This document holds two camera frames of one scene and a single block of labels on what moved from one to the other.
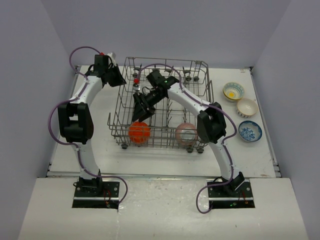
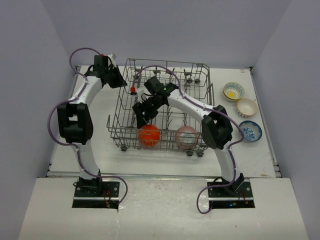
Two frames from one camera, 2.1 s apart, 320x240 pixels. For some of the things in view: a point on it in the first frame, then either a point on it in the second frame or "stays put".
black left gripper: x=119 y=81 stays put
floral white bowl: x=233 y=92 stays put
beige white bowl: x=246 y=107 stays put
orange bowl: x=139 y=132 → x=149 y=135
